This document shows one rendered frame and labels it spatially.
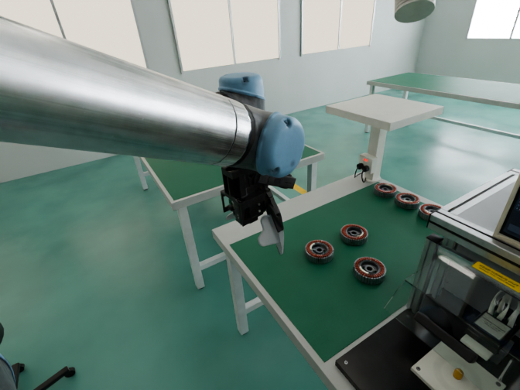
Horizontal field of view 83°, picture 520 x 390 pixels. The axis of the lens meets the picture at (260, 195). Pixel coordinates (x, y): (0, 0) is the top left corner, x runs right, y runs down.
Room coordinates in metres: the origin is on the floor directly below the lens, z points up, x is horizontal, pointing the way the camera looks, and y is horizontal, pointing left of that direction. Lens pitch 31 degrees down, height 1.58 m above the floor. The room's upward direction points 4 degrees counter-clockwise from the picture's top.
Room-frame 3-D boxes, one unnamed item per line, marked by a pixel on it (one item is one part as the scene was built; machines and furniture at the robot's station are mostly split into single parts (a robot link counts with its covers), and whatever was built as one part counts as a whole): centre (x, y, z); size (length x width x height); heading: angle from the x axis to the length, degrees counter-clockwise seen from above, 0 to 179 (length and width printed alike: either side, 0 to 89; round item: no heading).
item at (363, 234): (0.98, -0.39, 0.77); 0.11 x 0.11 x 0.04
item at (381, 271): (0.77, -0.38, 0.77); 0.11 x 0.11 x 0.04
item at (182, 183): (2.46, 0.45, 0.37); 1.85 x 1.10 x 0.75; 29
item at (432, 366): (0.39, -0.46, 0.78); 0.15 x 0.15 x 0.01; 29
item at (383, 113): (1.35, -0.59, 0.98); 0.37 x 0.35 x 0.46; 29
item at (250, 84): (0.52, 0.02, 1.45); 0.09 x 0.08 x 0.11; 135
